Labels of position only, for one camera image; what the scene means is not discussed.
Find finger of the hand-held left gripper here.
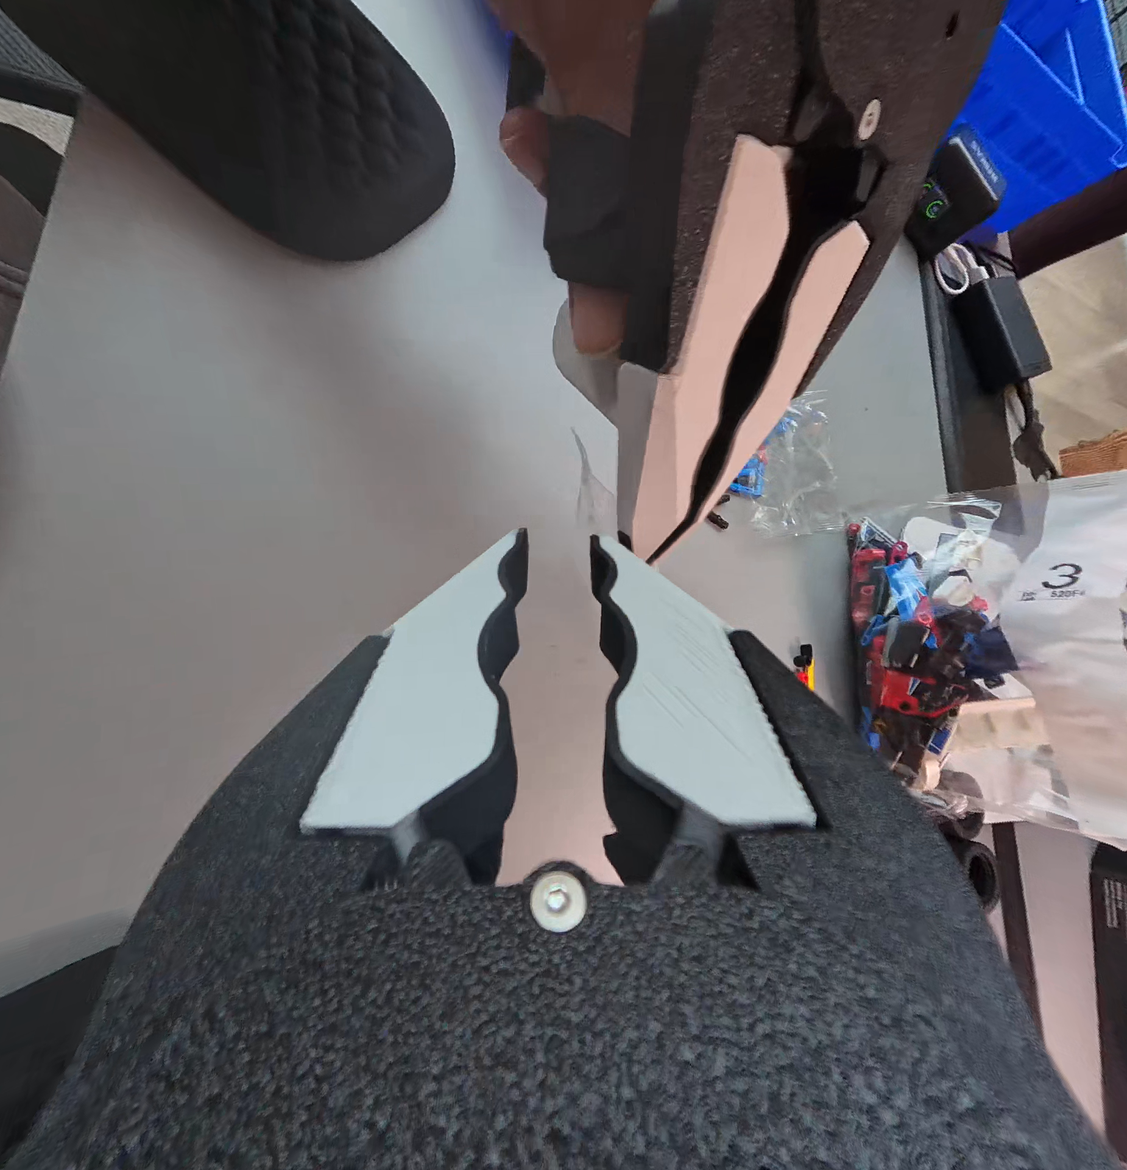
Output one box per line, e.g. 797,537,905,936
649,218,873,562
615,134,795,562

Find small clear plastic bag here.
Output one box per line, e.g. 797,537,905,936
723,392,845,537

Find black battery charger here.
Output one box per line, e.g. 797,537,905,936
905,127,1010,261

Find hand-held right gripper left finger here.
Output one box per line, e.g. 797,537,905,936
298,527,532,884

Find white cable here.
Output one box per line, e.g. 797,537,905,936
934,241,995,296

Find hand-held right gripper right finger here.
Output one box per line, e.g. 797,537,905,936
588,533,820,884

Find black power adapter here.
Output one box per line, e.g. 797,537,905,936
953,273,1055,394

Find wicker basket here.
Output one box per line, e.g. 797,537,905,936
1059,425,1127,478

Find large bag of toy bricks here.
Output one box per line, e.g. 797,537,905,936
845,474,1127,846

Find grey-brown cloth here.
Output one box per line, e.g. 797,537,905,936
0,155,50,442

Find blue plastic crate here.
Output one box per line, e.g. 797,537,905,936
947,0,1127,231

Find black power plug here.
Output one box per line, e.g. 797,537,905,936
1006,383,1061,482

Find black box with white text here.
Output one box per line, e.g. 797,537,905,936
1089,841,1127,1164

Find person's left hand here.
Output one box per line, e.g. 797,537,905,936
486,0,661,358

